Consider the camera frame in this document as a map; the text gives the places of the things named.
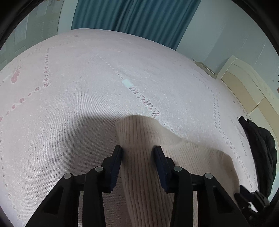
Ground pink patterned bed cover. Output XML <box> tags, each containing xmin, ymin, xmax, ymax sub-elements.
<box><xmin>1</xmin><ymin>29</ymin><xmax>258</xmax><ymax>226</ymax></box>

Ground beige knit sweater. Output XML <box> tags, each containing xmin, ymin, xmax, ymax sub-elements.
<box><xmin>115</xmin><ymin>115</ymin><xmax>239</xmax><ymax>226</ymax></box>

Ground black garment on bed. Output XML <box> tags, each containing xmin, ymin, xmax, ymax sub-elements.
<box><xmin>238</xmin><ymin>116</ymin><xmax>277</xmax><ymax>197</ymax></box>

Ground cream wooden headboard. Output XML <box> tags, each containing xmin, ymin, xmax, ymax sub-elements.
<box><xmin>217</xmin><ymin>55</ymin><xmax>279</xmax><ymax>163</ymax></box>

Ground beige bedside table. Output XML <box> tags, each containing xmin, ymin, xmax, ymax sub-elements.
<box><xmin>193</xmin><ymin>60</ymin><xmax>217</xmax><ymax>79</ymax></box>

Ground blue curtain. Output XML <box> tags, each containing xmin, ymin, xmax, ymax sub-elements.
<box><xmin>71</xmin><ymin>0</ymin><xmax>200</xmax><ymax>50</ymax></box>

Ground white wardrobe with red decals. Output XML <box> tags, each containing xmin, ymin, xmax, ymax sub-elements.
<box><xmin>0</xmin><ymin>0</ymin><xmax>64</xmax><ymax>69</ymax></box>

